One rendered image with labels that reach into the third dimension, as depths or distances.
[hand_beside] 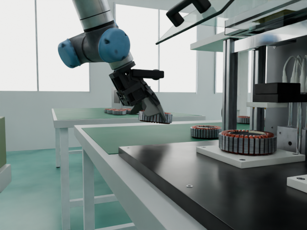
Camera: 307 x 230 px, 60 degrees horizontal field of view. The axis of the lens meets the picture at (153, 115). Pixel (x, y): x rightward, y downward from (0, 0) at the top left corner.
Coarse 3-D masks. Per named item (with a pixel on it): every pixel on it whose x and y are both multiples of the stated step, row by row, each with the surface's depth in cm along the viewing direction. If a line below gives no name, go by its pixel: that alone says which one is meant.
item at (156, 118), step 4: (140, 112) 85; (164, 112) 84; (140, 116) 85; (144, 116) 83; (152, 116) 82; (156, 116) 83; (168, 116) 84; (172, 116) 87; (140, 120) 86; (144, 120) 84; (148, 120) 83; (152, 120) 82; (156, 120) 83; (160, 120) 82; (168, 120) 84
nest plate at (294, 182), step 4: (296, 176) 37; (300, 176) 37; (304, 176) 37; (288, 180) 36; (292, 180) 36; (296, 180) 35; (300, 180) 35; (304, 180) 35; (288, 184) 36; (292, 184) 36; (296, 184) 35; (300, 184) 34; (304, 184) 34; (296, 188) 35; (300, 188) 34; (304, 188) 34
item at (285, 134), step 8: (280, 128) 61; (288, 128) 59; (296, 128) 57; (304, 128) 57; (280, 136) 61; (288, 136) 59; (296, 136) 57; (304, 136) 56; (280, 144) 61; (288, 144) 59; (296, 144) 57; (304, 144) 56; (304, 152) 56
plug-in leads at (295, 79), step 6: (288, 60) 61; (300, 60) 60; (294, 66) 58; (300, 66) 61; (294, 72) 58; (282, 78) 61; (294, 78) 58; (300, 78) 57; (306, 78) 58; (306, 84) 58; (300, 90) 56; (306, 90) 58
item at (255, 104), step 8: (256, 88) 58; (264, 88) 56; (272, 88) 54; (280, 88) 53; (288, 88) 54; (296, 88) 54; (256, 96) 58; (264, 96) 56; (272, 96) 54; (280, 96) 52; (288, 96) 53; (296, 96) 54; (304, 96) 55; (248, 104) 57; (256, 104) 55; (264, 104) 53; (272, 104) 52; (280, 104) 53; (288, 120) 62; (296, 120) 60
